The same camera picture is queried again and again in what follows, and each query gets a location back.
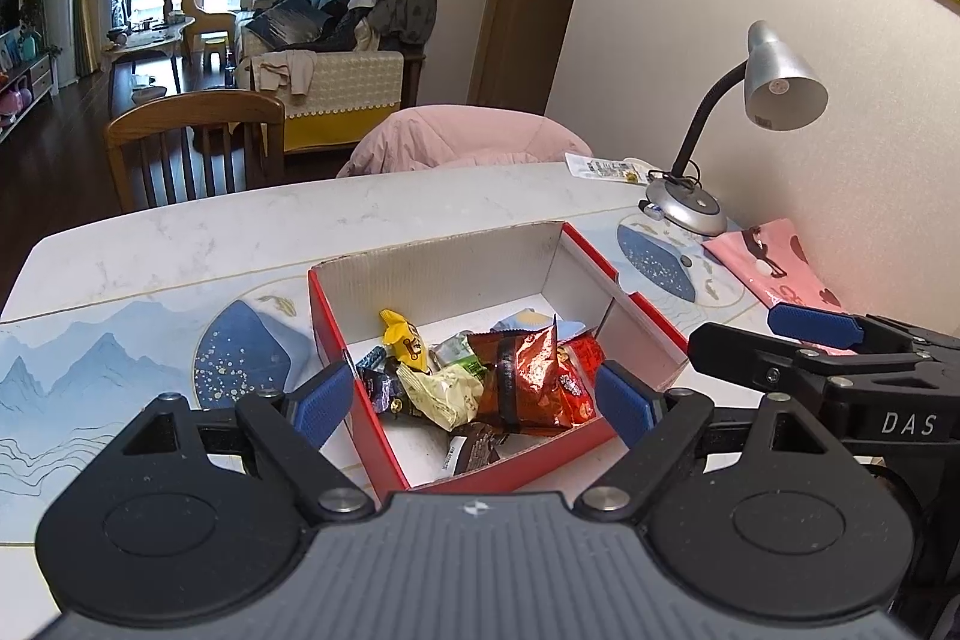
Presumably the pink patterned bag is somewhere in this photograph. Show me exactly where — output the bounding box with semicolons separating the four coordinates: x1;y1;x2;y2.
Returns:
701;218;852;356

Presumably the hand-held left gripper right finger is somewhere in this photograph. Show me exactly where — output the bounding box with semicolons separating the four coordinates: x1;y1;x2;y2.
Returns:
574;361;856;525

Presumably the coffee table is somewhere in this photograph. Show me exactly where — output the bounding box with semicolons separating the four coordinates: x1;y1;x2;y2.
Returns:
101;26;197;109

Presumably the blue mountain print table mat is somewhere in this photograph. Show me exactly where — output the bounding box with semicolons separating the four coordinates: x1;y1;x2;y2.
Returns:
0;212;751;547

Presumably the pink coat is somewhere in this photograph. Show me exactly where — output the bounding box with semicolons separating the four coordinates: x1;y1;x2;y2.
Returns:
336;104;593;180

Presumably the clear packet with yellow cake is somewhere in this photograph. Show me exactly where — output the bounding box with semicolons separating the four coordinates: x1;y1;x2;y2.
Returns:
491;308;556;333

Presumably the dark brown chocolate packet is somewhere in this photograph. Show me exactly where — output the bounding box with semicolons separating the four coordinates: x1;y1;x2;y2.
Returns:
448;422;502;477

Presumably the pile of dark clothes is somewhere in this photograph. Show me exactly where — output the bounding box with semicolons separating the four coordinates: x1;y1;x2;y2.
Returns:
322;0;438;56

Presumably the pale yellow snack packet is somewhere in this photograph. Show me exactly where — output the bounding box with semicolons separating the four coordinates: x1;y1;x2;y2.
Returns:
396;361;485;429

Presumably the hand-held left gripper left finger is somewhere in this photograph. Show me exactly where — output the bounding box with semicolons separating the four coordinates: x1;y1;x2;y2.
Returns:
120;361;376;525

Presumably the red snack packet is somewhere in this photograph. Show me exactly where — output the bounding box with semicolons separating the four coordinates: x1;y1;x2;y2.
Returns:
559;336;608;423

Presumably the silver desk lamp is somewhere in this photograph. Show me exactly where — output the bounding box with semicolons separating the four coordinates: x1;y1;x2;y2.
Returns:
637;20;830;236

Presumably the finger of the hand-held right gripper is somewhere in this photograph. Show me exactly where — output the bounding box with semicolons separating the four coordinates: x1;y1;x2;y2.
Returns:
688;323;960;402
766;302;960;371

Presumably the shiny brown snack packet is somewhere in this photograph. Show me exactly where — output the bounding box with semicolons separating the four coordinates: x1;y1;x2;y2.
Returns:
469;321;575;435

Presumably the teal sofa with cream cover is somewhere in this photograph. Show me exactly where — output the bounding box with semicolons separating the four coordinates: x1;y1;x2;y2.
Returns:
232;0;440;154

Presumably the wooden giraffe chair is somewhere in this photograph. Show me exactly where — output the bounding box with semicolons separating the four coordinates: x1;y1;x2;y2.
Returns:
171;0;237;67

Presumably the red cardboard box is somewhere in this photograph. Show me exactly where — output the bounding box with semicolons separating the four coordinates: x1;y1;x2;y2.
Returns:
307;220;689;492

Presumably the cream cloth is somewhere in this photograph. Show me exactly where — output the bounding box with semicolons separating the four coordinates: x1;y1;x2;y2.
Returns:
251;49;317;97

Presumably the bright yellow snack packet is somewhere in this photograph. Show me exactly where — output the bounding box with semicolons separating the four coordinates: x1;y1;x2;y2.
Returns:
379;308;432;371

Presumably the white printed packet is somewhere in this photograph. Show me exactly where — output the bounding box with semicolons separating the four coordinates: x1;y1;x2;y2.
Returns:
564;152;659;185

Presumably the wooden television cabinet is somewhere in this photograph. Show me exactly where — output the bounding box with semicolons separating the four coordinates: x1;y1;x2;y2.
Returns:
0;51;61;142

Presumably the green snack packet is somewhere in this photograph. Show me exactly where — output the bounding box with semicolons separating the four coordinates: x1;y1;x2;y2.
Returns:
429;331;488;378

